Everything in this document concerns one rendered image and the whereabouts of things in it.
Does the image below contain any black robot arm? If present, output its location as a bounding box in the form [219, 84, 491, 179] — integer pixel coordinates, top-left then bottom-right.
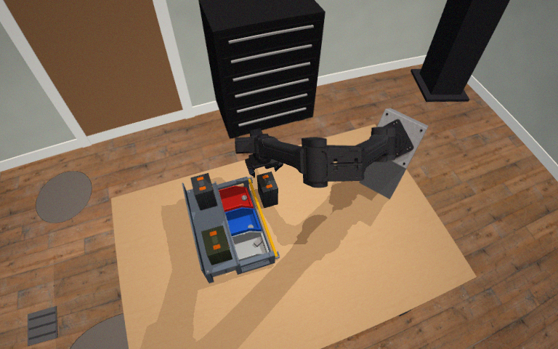
[235, 119, 413, 188]

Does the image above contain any olive green case with orange latches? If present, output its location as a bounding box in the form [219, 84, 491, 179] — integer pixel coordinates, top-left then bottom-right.
[201, 225, 233, 265]

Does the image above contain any blue open bin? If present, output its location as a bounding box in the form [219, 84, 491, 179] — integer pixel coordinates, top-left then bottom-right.
[225, 207, 261, 236]

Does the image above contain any grey metal bin rack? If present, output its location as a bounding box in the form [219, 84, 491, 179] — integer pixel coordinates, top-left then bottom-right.
[182, 177, 280, 283]

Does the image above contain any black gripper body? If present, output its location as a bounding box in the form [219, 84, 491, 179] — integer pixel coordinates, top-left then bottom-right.
[245, 154, 283, 170]

